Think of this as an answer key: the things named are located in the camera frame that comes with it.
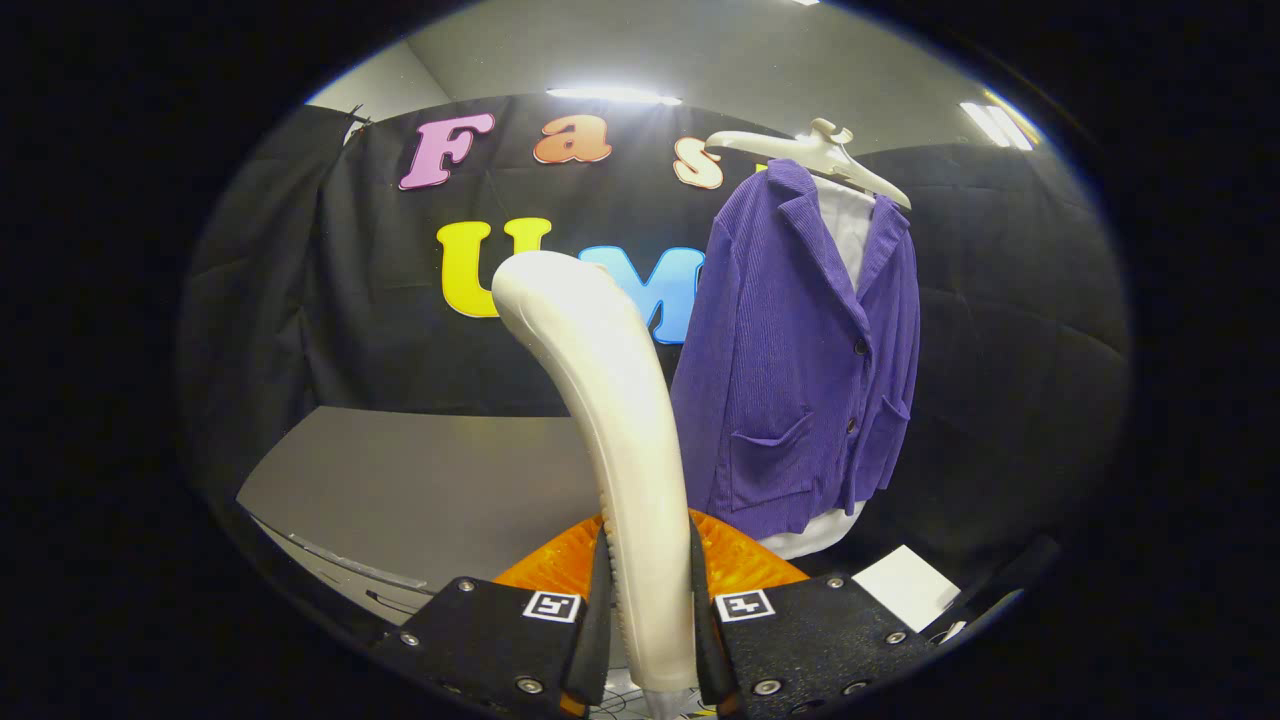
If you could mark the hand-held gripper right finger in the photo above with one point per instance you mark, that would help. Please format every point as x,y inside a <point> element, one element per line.
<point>810,640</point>

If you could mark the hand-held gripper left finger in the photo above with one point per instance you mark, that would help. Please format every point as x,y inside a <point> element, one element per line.
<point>490,640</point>

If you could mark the white garment steamer head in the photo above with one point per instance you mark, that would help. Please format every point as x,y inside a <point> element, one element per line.
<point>610,400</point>

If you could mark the white shirt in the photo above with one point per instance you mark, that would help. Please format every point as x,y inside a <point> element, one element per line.
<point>850,225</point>

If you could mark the white clothes hanger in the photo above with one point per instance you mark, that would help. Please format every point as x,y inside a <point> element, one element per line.
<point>820,150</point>

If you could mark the black quilted curtain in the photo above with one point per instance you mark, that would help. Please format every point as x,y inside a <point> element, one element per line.
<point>250,300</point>
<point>1020,400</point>

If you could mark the double ceiling light panel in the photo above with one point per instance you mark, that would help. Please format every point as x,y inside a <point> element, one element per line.
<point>1000,122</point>

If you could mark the long ceiling light panel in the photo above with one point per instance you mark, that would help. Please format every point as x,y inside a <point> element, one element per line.
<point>610,95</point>

